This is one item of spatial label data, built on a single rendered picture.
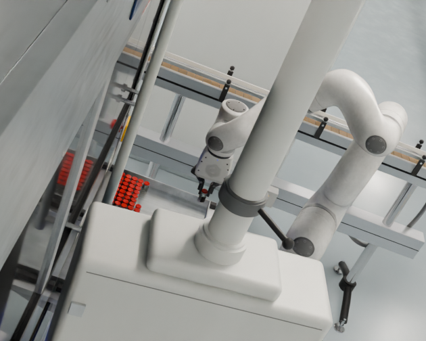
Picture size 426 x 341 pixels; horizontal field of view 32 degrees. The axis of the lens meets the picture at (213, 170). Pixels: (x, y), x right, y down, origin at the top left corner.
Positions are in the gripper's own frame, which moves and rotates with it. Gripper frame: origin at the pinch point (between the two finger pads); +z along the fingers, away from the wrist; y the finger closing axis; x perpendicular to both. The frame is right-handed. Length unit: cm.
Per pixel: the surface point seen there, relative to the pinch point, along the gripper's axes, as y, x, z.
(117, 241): -17, -82, -45
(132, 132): -23, -46, -45
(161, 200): -11.9, 18.5, 25.8
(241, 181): 0, -79, -66
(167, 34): -21, -45, -70
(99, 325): -16, -89, -30
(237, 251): 4, -81, -51
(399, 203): 95, 104, 53
